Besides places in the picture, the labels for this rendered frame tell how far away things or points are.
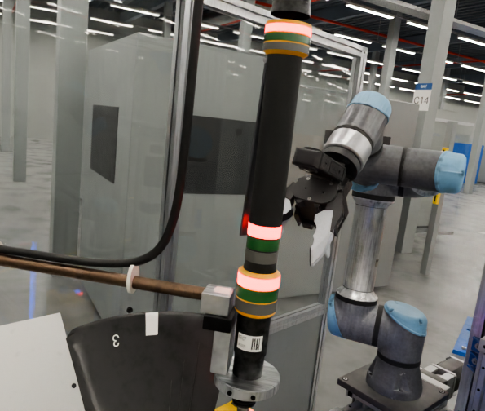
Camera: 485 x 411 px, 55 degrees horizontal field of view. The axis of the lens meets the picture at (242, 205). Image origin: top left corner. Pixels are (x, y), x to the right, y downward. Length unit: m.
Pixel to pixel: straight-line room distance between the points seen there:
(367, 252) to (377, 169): 0.45
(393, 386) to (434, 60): 6.38
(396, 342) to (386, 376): 0.10
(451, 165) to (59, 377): 0.75
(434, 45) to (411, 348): 6.42
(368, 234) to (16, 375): 0.89
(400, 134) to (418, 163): 4.36
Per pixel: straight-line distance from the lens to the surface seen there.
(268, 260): 0.46
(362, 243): 1.30
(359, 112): 0.83
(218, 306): 0.48
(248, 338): 0.49
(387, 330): 1.34
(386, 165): 0.89
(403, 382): 1.40
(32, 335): 0.86
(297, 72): 0.45
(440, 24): 7.53
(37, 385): 0.84
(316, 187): 0.73
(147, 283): 0.51
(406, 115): 5.28
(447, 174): 0.89
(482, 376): 1.38
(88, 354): 0.68
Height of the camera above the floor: 1.72
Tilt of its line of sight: 10 degrees down
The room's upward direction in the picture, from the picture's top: 6 degrees clockwise
